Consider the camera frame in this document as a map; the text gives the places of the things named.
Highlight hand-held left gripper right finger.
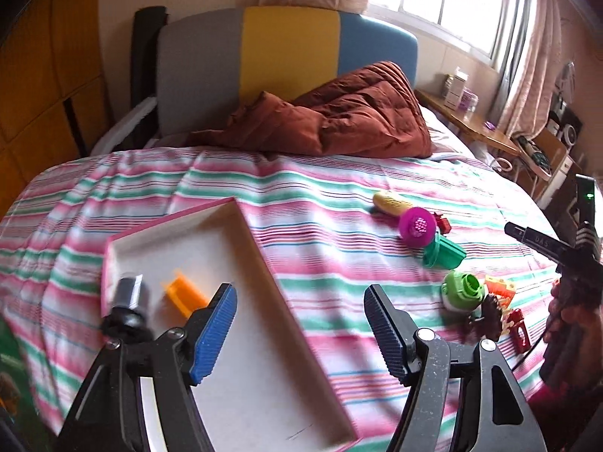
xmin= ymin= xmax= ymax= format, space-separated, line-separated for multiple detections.
xmin=364 ymin=284 xmax=549 ymax=452

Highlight green and white round toy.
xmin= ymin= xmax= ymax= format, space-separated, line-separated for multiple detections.
xmin=440 ymin=270 xmax=486 ymax=315

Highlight window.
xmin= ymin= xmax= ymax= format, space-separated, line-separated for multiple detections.
xmin=366 ymin=0 xmax=515 ymax=63

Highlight dark brown toy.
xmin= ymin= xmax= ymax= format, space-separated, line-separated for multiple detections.
xmin=463 ymin=294 xmax=506 ymax=341

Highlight magenta round toy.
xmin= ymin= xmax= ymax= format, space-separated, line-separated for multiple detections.
xmin=398 ymin=206 xmax=437 ymax=248

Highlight wooden wardrobe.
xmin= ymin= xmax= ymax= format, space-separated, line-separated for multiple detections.
xmin=0 ymin=0 xmax=115 ymax=220

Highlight brown quilt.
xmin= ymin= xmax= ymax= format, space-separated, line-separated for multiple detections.
xmin=188 ymin=60 xmax=433 ymax=159

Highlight pale pillow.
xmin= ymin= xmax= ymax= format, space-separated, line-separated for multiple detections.
xmin=418 ymin=105 xmax=478 ymax=161

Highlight black bed frame post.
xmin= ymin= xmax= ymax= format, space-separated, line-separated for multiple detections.
xmin=129 ymin=6 xmax=169 ymax=138

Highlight yellow toy corn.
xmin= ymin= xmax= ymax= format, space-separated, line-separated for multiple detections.
xmin=372 ymin=191 xmax=414 ymax=218

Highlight white carton box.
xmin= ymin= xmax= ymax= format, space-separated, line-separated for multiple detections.
xmin=443 ymin=68 xmax=470 ymax=107

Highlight green toy cup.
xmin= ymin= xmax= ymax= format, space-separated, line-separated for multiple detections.
xmin=421 ymin=233 xmax=467 ymax=269

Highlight red toy frame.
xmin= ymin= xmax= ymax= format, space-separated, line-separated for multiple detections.
xmin=503 ymin=308 xmax=531 ymax=355

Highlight person's right hand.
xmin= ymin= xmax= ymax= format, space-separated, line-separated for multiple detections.
xmin=548 ymin=282 xmax=603 ymax=344

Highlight wooden bedside table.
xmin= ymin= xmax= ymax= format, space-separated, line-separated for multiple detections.
xmin=415 ymin=87 xmax=521 ymax=157

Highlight orange perforated toy block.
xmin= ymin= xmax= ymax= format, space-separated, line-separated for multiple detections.
xmin=485 ymin=277 xmax=517 ymax=309

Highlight pink rectangular tray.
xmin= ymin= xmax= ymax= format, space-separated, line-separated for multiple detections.
xmin=103 ymin=197 xmax=360 ymax=452

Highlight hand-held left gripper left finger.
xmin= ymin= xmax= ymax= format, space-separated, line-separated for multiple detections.
xmin=57 ymin=282 xmax=239 ymax=452

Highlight black cable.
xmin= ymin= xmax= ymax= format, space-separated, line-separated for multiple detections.
xmin=513 ymin=308 xmax=559 ymax=374

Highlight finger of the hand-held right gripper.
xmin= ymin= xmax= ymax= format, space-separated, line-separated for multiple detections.
xmin=504 ymin=221 xmax=574 ymax=259

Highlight orange ridged toy block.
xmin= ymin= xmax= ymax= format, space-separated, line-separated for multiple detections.
xmin=162 ymin=270 xmax=210 ymax=317

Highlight striped blanket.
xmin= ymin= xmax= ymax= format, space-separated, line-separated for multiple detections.
xmin=0 ymin=144 xmax=561 ymax=452

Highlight grey yellow blue headboard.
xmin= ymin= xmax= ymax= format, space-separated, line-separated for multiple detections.
xmin=157 ymin=6 xmax=420 ymax=138

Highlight grey and black toy cylinder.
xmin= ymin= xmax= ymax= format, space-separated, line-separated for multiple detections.
xmin=101 ymin=272 xmax=154 ymax=342

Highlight folding chair with clutter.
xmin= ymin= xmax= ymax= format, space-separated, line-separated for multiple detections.
xmin=513 ymin=129 xmax=582 ymax=201

